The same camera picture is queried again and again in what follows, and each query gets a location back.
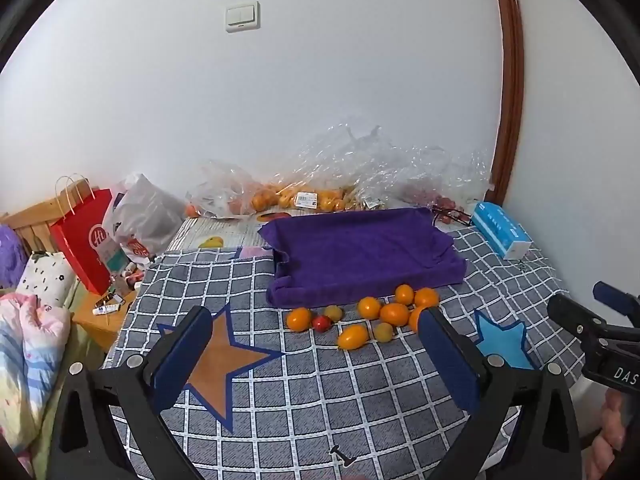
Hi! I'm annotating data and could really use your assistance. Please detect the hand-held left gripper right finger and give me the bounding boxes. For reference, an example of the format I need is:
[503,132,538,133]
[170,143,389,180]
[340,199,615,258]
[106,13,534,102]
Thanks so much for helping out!
[417,306,583,480]

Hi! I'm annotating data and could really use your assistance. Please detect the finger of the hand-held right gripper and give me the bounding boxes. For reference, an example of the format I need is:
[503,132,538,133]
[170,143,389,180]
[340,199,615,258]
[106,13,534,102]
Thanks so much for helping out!
[593,282,640,317]
[547,293,632,348]

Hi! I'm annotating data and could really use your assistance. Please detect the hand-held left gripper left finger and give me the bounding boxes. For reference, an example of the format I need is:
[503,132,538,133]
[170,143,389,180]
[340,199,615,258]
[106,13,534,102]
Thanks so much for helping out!
[47,305,213,480]

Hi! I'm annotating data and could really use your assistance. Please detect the oval orange mandarin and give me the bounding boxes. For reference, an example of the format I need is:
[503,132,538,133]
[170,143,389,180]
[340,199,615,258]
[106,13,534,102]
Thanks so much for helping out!
[337,324,370,351]

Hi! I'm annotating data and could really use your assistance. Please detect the purple towel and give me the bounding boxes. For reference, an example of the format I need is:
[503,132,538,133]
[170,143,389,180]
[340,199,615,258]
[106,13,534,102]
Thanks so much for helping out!
[257,207,468,307]

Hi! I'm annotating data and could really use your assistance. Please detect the person's right hand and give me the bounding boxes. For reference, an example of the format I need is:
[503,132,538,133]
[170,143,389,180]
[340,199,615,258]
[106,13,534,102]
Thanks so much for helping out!
[586,388,640,480]

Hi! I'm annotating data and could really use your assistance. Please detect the wooden nightstand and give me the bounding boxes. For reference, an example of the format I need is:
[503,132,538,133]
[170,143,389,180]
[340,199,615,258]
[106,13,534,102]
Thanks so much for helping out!
[72,285,140,352]

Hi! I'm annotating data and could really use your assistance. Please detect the blue tissue pack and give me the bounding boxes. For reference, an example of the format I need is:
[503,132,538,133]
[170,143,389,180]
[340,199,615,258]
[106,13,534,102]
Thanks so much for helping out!
[471,201,532,261]

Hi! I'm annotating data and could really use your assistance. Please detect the fruit-print mat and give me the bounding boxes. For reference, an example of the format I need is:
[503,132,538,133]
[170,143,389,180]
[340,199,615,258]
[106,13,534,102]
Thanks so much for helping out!
[167,216,293,252]

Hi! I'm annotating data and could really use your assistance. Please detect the grey checked blanket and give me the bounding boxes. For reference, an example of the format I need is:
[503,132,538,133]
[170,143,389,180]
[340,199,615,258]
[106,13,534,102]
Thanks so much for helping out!
[102,225,586,480]

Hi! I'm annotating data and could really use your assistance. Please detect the white plastic bag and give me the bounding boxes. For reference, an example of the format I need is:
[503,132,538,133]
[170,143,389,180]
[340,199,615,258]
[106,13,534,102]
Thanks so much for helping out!
[102,174,187,267]

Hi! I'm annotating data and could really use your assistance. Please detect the black eyeglasses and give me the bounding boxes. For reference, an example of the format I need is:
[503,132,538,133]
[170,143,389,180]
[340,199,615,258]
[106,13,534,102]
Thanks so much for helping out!
[431,201,474,227]

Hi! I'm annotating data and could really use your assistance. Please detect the red paper bag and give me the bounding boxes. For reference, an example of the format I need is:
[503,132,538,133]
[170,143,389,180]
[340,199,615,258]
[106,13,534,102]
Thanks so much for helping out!
[49,175,126,296]

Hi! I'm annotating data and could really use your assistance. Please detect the pastel striped quilt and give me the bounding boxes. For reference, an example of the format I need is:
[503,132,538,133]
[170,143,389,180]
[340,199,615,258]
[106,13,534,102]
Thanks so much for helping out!
[0,292,74,457]

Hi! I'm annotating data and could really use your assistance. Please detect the white printed pillow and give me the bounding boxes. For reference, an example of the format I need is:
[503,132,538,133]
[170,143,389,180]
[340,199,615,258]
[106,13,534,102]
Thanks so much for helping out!
[17,252,77,309]

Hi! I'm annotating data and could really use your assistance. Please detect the clear bag of cherry tomatoes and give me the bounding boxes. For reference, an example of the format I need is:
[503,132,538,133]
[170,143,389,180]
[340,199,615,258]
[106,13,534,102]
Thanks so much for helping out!
[404,180,472,211]

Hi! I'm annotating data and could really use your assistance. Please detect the clear bag of mandarins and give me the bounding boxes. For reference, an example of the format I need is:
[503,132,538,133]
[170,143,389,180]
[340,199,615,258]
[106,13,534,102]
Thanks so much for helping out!
[186,160,281,219]

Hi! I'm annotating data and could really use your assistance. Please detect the labelled bag of yellow plums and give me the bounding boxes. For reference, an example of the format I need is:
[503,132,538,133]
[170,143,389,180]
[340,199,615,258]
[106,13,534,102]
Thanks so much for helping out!
[350,185,397,212]

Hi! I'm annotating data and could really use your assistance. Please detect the labelled bag of mandarins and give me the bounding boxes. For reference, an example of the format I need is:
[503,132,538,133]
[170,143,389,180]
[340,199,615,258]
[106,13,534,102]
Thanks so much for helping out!
[250,182,351,214]

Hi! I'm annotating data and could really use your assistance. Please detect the purple plush toy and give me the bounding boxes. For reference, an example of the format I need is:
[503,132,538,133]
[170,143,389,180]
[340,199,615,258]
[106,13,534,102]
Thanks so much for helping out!
[0,225,29,289]

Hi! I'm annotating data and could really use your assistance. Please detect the wooden bed headboard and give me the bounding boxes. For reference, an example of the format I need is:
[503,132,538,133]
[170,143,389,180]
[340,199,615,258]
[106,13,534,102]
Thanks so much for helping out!
[0,180,96,261]

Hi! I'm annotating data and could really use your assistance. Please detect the crumpled clear plastic wrap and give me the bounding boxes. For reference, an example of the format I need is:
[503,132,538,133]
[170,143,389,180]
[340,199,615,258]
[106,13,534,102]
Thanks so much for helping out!
[295,120,493,211]

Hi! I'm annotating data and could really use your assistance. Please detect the brown wooden door frame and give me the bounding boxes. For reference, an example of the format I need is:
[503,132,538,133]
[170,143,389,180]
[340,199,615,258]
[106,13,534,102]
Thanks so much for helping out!
[487,0,526,206]

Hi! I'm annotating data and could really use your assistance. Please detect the white light switch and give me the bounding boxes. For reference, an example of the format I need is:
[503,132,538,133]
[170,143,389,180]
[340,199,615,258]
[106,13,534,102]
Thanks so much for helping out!
[223,1,261,34]

